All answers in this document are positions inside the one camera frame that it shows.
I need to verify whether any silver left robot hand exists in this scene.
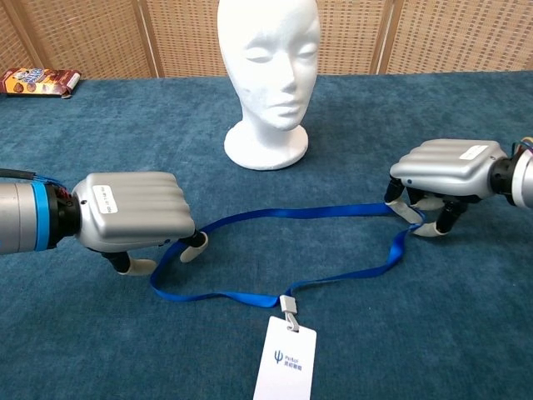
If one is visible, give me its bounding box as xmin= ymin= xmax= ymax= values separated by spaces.
xmin=71 ymin=171 xmax=208 ymax=277

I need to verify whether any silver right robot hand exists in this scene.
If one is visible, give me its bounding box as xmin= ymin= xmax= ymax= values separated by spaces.
xmin=385 ymin=139 xmax=508 ymax=238

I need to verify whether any blue lanyard with clip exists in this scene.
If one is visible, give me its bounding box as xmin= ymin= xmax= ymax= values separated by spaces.
xmin=149 ymin=202 xmax=426 ymax=333

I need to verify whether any white ID badge card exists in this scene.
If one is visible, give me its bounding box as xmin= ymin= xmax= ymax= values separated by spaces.
xmin=252 ymin=315 xmax=317 ymax=400

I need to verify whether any wicker folding screen panel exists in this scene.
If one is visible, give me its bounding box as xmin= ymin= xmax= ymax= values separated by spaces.
xmin=2 ymin=0 xmax=164 ymax=81
xmin=0 ymin=0 xmax=31 ymax=74
xmin=376 ymin=0 xmax=533 ymax=76
xmin=139 ymin=0 xmax=395 ymax=79

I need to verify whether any teal table cloth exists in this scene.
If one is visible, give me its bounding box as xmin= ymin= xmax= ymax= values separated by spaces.
xmin=0 ymin=70 xmax=533 ymax=400

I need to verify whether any brown snack box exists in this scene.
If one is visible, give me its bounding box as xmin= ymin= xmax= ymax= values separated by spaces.
xmin=0 ymin=67 xmax=82 ymax=101

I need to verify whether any white foam mannequin head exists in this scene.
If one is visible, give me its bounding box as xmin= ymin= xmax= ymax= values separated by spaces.
xmin=217 ymin=0 xmax=321 ymax=172

